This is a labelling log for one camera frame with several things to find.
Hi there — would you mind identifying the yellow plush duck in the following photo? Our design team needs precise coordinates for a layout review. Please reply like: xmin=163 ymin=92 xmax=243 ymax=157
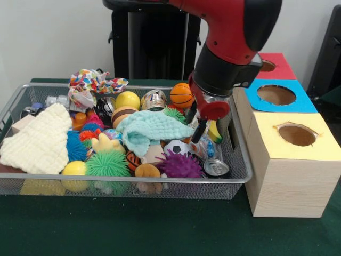
xmin=90 ymin=133 xmax=126 ymax=155

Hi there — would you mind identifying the purple spiky ball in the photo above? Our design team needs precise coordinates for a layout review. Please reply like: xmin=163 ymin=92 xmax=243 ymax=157
xmin=156 ymin=152 xmax=205 ymax=179

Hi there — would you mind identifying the cream knitted cloth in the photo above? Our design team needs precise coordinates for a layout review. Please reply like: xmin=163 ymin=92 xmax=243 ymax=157
xmin=0 ymin=102 xmax=72 ymax=175

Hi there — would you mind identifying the colourful rope toy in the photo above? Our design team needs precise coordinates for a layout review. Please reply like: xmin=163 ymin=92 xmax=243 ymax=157
xmin=68 ymin=68 xmax=129 ymax=110

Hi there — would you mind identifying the small clear plastic bottle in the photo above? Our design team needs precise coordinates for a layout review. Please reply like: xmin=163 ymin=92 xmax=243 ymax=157
xmin=189 ymin=134 xmax=218 ymax=161

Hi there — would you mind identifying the black stand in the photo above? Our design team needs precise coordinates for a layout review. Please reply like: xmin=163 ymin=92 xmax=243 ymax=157
xmin=306 ymin=4 xmax=341 ymax=94

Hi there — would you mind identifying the dark green table cloth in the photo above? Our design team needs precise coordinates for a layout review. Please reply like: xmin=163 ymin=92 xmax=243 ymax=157
xmin=0 ymin=77 xmax=341 ymax=256

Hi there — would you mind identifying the silver drink can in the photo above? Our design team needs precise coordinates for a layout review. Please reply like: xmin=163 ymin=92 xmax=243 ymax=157
xmin=204 ymin=158 xmax=230 ymax=179

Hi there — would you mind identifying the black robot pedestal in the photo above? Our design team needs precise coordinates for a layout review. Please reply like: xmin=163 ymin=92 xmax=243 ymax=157
xmin=102 ymin=0 xmax=208 ymax=80

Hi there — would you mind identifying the wooden three-hole box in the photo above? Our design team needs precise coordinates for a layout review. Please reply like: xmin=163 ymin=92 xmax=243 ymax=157
xmin=231 ymin=52 xmax=341 ymax=218

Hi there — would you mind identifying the mint green knitted cloth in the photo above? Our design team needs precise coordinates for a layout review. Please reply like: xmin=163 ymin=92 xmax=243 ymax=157
xmin=116 ymin=109 xmax=195 ymax=157

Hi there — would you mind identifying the dark green side-table cloth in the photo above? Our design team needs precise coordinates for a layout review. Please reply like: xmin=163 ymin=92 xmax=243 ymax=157
xmin=315 ymin=86 xmax=341 ymax=107

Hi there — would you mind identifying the brown striped toy burger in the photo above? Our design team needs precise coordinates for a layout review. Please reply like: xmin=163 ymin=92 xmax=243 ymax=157
xmin=111 ymin=106 xmax=139 ymax=129

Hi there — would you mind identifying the yellow toy banana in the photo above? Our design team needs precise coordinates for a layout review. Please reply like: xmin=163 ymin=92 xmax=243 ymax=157
xmin=207 ymin=119 xmax=223 ymax=145

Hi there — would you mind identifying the silver mesh bin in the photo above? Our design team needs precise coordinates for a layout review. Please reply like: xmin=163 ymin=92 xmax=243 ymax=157
xmin=0 ymin=82 xmax=253 ymax=202

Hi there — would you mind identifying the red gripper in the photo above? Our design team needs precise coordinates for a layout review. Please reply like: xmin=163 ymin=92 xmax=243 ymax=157
xmin=186 ymin=71 xmax=231 ymax=145

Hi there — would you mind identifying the orange toy basketball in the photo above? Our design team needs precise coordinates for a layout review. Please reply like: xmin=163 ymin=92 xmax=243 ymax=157
xmin=170 ymin=82 xmax=195 ymax=109

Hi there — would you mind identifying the green koosh ball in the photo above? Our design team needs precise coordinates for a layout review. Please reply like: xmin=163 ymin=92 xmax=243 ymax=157
xmin=85 ymin=149 xmax=131 ymax=177

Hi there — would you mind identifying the brown teddy bear plush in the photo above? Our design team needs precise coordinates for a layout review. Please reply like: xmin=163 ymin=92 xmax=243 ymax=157
xmin=134 ymin=163 xmax=161 ymax=178

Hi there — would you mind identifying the toy soccer ball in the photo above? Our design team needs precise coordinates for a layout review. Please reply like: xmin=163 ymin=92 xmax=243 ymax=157
xmin=163 ymin=140 xmax=192 ymax=157

